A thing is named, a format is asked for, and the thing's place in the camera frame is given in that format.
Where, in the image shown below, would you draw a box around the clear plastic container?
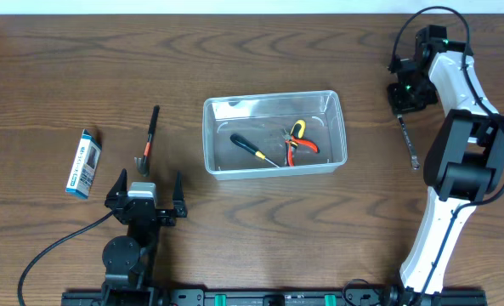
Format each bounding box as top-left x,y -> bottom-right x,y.
202,90 -> 348,180

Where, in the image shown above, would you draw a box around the left black cable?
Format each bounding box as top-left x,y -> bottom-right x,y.
17,210 -> 119,306

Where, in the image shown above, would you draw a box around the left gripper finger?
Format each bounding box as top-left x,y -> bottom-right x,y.
106,168 -> 127,201
172,172 -> 185,209

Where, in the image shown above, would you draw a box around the silver combination wrench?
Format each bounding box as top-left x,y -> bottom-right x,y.
397,115 -> 421,170

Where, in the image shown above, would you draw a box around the black slim screwdriver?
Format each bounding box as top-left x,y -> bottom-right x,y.
229,133 -> 279,167

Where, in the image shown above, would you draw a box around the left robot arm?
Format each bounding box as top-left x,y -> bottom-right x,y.
101,169 -> 188,306

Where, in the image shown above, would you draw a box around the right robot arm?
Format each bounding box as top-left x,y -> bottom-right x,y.
380,25 -> 504,305

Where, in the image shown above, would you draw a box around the small black claw hammer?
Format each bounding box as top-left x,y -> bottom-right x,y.
134,105 -> 160,177

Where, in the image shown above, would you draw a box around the red handled pliers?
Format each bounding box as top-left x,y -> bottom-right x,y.
283,133 -> 320,167

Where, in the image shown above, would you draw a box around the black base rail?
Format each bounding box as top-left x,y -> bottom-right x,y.
60,286 -> 488,306

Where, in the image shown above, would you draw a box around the white and blue box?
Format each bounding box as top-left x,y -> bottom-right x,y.
65,129 -> 102,200

